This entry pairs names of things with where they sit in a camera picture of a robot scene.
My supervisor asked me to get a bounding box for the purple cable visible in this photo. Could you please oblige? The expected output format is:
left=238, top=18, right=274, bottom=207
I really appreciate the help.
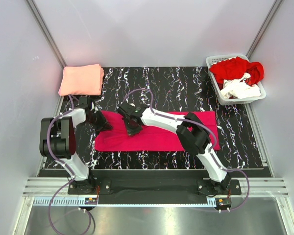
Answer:
left=124, top=88, right=250, bottom=212
left=47, top=94, right=96, bottom=233

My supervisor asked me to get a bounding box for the aluminium frame post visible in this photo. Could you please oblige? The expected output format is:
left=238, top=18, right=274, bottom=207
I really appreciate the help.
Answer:
left=25, top=0, right=67, bottom=68
left=246, top=0, right=284, bottom=59

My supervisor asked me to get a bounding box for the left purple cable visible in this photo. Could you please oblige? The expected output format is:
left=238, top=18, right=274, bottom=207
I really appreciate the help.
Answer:
left=47, top=94, right=96, bottom=233

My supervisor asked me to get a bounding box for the folded peach t shirt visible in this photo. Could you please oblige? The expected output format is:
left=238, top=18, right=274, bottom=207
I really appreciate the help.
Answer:
left=58, top=64, right=104, bottom=96

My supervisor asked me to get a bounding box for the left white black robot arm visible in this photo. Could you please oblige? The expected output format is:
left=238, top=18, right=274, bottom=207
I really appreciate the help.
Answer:
left=39, top=96, right=112, bottom=194

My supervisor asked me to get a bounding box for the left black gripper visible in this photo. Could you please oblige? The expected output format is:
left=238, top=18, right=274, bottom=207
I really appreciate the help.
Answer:
left=86, top=110, right=112, bottom=132

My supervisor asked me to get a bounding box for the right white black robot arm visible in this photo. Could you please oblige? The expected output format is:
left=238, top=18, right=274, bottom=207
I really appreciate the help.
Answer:
left=117, top=101, right=231, bottom=194

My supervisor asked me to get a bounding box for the white plastic laundry basket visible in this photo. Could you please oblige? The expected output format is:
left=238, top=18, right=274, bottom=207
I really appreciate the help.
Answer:
left=206, top=54, right=266, bottom=105

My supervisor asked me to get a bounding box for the magenta pink t shirt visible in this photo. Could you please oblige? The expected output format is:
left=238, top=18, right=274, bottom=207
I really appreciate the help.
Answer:
left=95, top=110, right=221, bottom=152

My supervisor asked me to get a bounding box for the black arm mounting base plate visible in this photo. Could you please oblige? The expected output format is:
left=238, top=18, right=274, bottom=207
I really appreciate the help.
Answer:
left=68, top=178, right=242, bottom=196

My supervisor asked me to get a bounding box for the red t shirt in basket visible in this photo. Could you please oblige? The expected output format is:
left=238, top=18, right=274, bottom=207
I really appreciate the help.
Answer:
left=209, top=56, right=264, bottom=86

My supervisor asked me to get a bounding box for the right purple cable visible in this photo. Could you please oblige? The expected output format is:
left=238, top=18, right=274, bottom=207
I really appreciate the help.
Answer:
left=124, top=88, right=250, bottom=212

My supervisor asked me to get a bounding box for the right aluminium frame post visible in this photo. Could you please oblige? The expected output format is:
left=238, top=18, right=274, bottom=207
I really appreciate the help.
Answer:
left=246, top=0, right=284, bottom=59

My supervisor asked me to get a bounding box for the slotted white cable duct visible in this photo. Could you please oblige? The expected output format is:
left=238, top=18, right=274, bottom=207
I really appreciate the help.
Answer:
left=33, top=197, right=219, bottom=206

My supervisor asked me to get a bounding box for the white printed t shirt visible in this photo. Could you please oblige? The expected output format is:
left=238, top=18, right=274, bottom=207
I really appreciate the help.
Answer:
left=220, top=72, right=261, bottom=99

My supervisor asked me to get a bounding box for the left aluminium frame post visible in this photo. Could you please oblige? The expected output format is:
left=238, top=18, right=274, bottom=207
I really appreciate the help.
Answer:
left=25, top=0, right=67, bottom=68

